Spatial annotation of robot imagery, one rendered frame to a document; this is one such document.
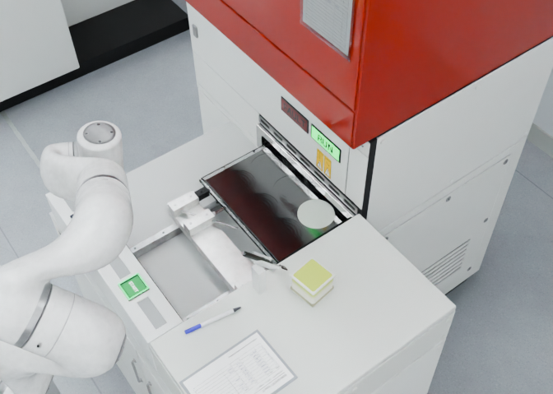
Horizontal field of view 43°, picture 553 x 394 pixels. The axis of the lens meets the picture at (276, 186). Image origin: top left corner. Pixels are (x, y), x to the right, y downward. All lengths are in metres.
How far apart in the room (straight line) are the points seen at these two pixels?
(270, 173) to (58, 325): 1.08
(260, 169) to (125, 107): 1.68
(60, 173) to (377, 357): 0.78
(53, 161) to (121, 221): 0.31
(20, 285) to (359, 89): 0.80
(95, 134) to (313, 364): 0.68
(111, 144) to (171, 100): 2.23
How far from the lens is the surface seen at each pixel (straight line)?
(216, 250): 1.88
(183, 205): 1.94
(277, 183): 1.98
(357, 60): 1.46
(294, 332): 1.64
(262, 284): 1.66
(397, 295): 1.71
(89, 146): 1.39
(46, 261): 1.06
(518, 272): 3.03
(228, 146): 2.20
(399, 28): 1.48
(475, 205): 2.38
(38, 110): 3.71
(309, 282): 1.63
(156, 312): 1.70
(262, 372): 1.59
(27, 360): 1.20
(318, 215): 1.91
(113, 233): 1.06
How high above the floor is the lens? 2.40
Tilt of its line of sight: 49 degrees down
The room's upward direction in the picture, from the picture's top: 1 degrees counter-clockwise
